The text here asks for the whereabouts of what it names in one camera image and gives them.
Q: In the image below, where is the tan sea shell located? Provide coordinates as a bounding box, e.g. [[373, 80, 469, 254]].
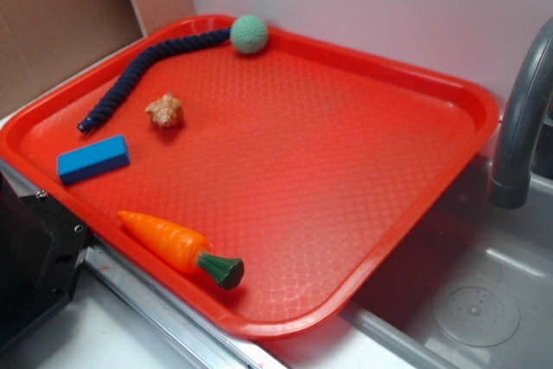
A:
[[145, 92, 184, 129]]

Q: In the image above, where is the red plastic tray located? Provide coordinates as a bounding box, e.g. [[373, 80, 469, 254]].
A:
[[1, 16, 499, 340]]

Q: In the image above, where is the orange plastic toy carrot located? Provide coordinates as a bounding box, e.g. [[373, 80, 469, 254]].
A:
[[117, 210, 245, 290]]

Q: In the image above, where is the blue rectangular block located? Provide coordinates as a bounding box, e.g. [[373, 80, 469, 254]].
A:
[[57, 135, 130, 185]]

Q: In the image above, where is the grey toy sink basin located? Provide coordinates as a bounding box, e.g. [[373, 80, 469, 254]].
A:
[[336, 113, 553, 369]]

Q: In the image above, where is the grey toy faucet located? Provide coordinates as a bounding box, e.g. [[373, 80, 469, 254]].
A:
[[487, 21, 552, 209]]

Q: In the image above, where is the brown cardboard panel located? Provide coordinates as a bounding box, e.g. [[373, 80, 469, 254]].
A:
[[1, 0, 195, 117]]

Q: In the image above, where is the navy rope with green ball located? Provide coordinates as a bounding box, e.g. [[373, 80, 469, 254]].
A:
[[77, 14, 270, 136]]

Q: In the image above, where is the silver metal rail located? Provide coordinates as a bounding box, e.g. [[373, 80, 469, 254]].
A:
[[0, 156, 277, 369]]

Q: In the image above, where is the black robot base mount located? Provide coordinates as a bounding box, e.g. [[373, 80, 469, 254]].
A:
[[1, 176, 89, 351]]

